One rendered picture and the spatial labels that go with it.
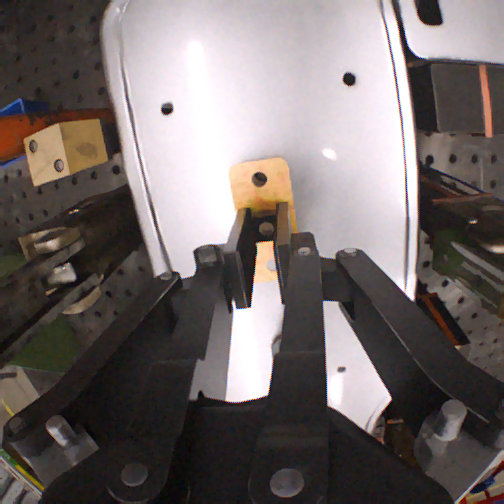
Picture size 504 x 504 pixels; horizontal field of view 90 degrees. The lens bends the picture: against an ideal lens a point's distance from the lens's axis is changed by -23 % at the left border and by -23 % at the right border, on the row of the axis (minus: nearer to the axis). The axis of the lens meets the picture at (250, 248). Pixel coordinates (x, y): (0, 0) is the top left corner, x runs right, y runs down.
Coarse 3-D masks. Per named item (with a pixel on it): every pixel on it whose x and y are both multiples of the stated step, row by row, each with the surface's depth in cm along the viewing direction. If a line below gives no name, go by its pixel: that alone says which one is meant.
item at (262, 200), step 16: (256, 160) 20; (272, 160) 20; (240, 176) 20; (272, 176) 20; (288, 176) 20; (240, 192) 20; (256, 192) 20; (272, 192) 20; (288, 192) 20; (240, 208) 21; (256, 208) 21; (272, 208) 21; (256, 224) 20; (272, 224) 20; (256, 240) 21; (272, 240) 21; (272, 256) 22; (256, 272) 23; (272, 272) 23
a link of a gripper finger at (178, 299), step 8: (224, 264) 15; (184, 280) 14; (224, 280) 14; (184, 288) 13; (224, 288) 14; (176, 296) 13; (184, 296) 13; (232, 296) 15; (168, 304) 13; (176, 304) 13; (168, 312) 13; (176, 312) 13; (168, 320) 14; (176, 320) 14
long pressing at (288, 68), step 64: (128, 0) 18; (192, 0) 18; (256, 0) 18; (320, 0) 17; (384, 0) 17; (128, 64) 20; (192, 64) 20; (256, 64) 20; (320, 64) 19; (384, 64) 19; (128, 128) 22; (192, 128) 22; (256, 128) 21; (320, 128) 21; (384, 128) 21; (192, 192) 24; (320, 192) 23; (384, 192) 22; (192, 256) 26; (384, 256) 24; (256, 320) 28; (256, 384) 31
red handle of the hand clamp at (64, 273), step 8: (64, 264) 19; (72, 264) 20; (48, 272) 19; (56, 272) 19; (64, 272) 19; (72, 272) 20; (40, 280) 19; (48, 280) 19; (56, 280) 19; (64, 280) 19; (72, 280) 20; (48, 288) 19
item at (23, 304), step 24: (24, 264) 17; (48, 264) 17; (0, 288) 14; (24, 288) 15; (72, 288) 20; (0, 312) 14; (24, 312) 16; (48, 312) 17; (0, 336) 14; (24, 336) 15; (0, 360) 13
